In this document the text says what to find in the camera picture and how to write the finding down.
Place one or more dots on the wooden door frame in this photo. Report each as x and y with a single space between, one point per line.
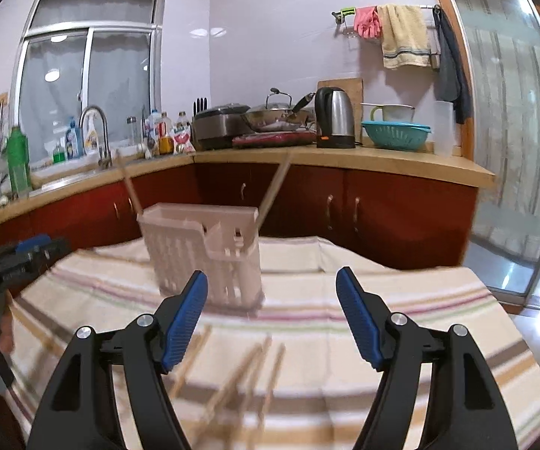
452 23

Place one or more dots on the white spray bottle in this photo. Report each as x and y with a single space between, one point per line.
91 138

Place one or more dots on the glass wok lid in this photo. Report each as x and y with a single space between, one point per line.
277 105

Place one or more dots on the pink rubber gloves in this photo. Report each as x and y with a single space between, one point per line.
367 23

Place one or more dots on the red induction cooker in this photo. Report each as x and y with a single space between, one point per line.
274 139

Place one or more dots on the clear glass jar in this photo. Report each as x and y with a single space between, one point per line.
132 131

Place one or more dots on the teal plastic colander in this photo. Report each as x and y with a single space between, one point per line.
396 136

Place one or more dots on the dark grey cloth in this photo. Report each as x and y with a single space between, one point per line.
450 75

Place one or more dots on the green plastic bottle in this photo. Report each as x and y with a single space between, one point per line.
19 164

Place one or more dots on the translucent plastic container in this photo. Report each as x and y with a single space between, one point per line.
443 131

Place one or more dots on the steel wok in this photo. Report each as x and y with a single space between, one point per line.
274 121

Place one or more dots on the red snack packet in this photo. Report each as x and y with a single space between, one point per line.
184 141

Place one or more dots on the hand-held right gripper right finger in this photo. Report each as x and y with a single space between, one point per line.
359 318

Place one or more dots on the frosted glass sliding door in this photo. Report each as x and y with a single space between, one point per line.
513 126

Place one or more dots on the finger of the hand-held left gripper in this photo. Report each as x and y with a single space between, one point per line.
40 272
33 243

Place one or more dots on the small green soap bottle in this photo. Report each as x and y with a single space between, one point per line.
58 153

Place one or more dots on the grey rice cooker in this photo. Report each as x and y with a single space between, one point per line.
218 126

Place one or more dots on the blue pump bottle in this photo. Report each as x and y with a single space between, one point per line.
73 143

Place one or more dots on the red kitchen cabinet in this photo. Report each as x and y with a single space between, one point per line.
391 215

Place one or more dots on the steel electric kettle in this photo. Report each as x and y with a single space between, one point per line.
335 117

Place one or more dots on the amber oil bottle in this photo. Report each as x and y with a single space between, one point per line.
166 138

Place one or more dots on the yellow towel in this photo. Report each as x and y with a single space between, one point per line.
403 37

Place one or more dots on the wooden cutting board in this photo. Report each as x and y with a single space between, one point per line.
353 88

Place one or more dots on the steel sink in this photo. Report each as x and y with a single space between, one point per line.
77 176

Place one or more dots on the metal towel rack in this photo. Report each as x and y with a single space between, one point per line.
434 37

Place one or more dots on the metal faucet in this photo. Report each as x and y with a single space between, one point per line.
105 147

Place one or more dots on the striped cloth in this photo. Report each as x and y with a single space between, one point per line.
298 337

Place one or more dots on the pale plastic utensil basket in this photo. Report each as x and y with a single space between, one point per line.
180 253

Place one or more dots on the white condiment bottle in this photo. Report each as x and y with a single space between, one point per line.
154 124

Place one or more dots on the sliding window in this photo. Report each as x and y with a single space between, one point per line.
115 79

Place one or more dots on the clear condiment bottle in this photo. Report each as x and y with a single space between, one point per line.
183 122

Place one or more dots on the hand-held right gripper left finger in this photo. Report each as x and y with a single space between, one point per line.
185 323

